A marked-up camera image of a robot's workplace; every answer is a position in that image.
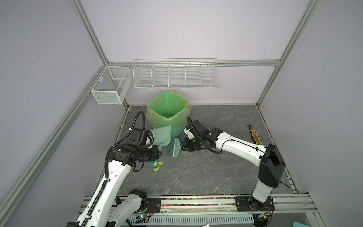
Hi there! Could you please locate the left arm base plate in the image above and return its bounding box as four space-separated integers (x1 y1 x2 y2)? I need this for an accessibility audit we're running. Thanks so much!
134 197 161 214

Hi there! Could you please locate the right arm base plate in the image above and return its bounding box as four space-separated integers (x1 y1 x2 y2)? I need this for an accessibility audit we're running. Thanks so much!
234 196 275 212

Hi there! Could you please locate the green hand brush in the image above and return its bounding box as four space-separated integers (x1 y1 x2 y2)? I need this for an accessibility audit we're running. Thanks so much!
164 138 181 158

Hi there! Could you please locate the long white wire basket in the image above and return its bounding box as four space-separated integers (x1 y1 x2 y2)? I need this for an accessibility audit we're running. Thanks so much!
133 58 219 89

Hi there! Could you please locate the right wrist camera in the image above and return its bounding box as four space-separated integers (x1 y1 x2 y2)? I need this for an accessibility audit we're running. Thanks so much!
183 128 195 140

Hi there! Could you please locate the green trash bin with bag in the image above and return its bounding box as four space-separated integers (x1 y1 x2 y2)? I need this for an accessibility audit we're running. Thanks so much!
146 91 192 137

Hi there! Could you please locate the aluminium front rail frame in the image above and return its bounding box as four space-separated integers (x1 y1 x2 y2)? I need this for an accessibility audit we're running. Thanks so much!
74 194 324 227

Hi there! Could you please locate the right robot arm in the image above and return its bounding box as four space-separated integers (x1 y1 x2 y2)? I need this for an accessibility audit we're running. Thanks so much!
181 116 285 211

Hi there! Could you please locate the yellow black small tool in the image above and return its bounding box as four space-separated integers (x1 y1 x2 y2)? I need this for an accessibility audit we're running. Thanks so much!
248 124 263 145

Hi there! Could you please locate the green plastic dustpan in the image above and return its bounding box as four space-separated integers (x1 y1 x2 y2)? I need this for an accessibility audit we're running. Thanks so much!
151 125 171 150

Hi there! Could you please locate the small white mesh basket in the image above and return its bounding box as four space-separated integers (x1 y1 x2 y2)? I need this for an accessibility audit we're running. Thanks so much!
91 66 132 105

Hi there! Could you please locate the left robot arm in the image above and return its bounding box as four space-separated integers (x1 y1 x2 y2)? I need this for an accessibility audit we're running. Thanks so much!
67 128 171 227

